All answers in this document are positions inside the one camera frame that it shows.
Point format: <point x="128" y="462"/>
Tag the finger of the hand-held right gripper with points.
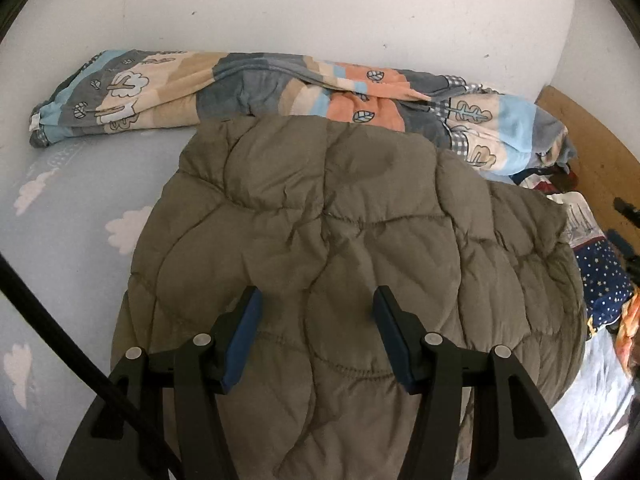
<point x="625" y="247"/>
<point x="629" y="209"/>

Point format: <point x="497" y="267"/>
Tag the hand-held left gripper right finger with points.
<point x="395" y="345"/>

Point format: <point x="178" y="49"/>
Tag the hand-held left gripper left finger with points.
<point x="242" y="340"/>

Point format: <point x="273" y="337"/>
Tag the olive quilted puffer jacket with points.
<point x="325" y="210"/>

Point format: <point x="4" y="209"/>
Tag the dark blue star-print cloth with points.
<point x="600" y="275"/>

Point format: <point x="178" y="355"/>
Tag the white printed cloth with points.
<point x="580" y="220"/>

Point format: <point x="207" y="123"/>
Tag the orange cloth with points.
<point x="631" y="330"/>

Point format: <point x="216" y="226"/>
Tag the wooden board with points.
<point x="590" y="135"/>

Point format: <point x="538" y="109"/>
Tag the patterned patchwork quilt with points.
<point x="250" y="85"/>

